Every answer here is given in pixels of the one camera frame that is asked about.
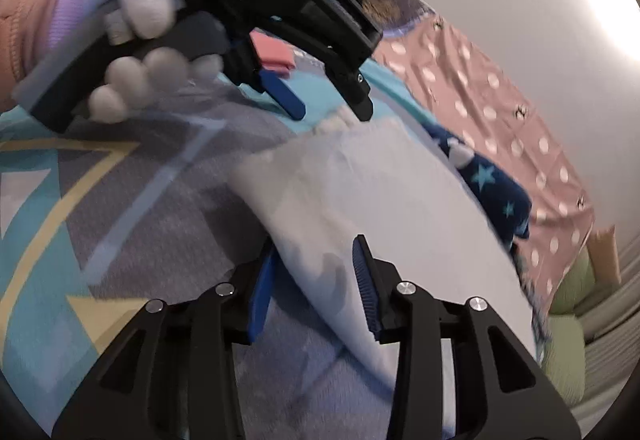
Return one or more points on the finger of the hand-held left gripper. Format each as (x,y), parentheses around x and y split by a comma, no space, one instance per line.
(357,92)
(285,94)

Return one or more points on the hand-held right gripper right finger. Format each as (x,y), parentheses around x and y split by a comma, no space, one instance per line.
(362,290)

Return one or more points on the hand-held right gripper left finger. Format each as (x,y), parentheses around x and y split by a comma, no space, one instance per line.
(262,300)

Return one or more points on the white garment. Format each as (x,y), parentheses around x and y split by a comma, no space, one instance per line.
(400,210)

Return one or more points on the person's left forearm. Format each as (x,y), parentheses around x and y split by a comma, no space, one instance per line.
(25,29)

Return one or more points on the pink folded garment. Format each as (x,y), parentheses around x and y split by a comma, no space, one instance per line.
(280,68)

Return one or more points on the coral folded garment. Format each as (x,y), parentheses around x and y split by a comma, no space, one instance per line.
(270,49)

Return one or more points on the purple printed blanket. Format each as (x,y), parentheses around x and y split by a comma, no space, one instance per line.
(395,4)

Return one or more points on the pink polka dot blanket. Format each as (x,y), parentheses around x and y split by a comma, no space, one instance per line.
(500,84)

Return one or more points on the blue grey printed blanket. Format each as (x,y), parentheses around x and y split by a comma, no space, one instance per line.
(150,180)

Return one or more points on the navy star-print garment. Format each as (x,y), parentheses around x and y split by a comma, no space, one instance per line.
(490,190)

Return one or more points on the green pillow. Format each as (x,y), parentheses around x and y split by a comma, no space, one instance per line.
(565,360)
(580,285)

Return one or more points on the tan pillow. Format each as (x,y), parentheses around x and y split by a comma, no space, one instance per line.
(605,255)

